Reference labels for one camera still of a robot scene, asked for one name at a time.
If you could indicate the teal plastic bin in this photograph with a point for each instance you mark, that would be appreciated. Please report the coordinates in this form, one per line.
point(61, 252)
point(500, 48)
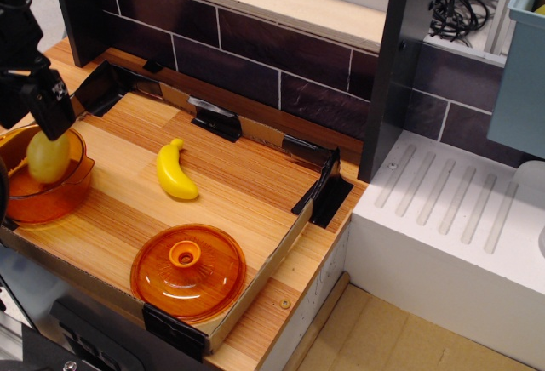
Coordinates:
point(517, 120)

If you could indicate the yellow toy banana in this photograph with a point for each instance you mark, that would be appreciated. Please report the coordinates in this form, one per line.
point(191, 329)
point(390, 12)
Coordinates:
point(170, 175)

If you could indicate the orange transparent pot lid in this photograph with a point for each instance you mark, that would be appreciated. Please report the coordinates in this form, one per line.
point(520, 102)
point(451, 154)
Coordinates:
point(193, 272)

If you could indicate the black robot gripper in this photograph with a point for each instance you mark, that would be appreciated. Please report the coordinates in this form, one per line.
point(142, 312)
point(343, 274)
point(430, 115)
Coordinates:
point(27, 85)

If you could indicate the orange transparent pot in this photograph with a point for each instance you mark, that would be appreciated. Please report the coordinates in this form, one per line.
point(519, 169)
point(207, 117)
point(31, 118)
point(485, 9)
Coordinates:
point(31, 202)

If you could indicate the dark grey vertical post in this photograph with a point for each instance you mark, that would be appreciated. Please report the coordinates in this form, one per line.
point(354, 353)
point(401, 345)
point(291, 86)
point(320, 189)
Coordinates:
point(407, 23)

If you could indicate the white sink drainboard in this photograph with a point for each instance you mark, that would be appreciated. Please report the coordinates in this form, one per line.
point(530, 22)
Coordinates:
point(458, 240)

